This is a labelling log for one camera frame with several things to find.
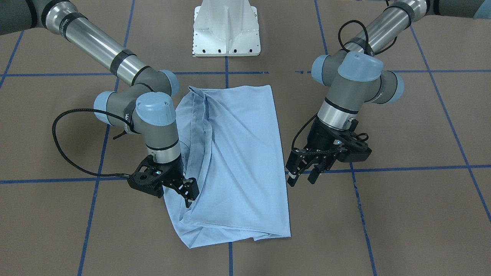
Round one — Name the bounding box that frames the light blue t-shirt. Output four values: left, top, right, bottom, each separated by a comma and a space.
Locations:
164, 85, 291, 248

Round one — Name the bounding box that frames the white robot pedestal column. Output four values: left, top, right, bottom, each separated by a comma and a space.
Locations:
192, 0, 261, 57

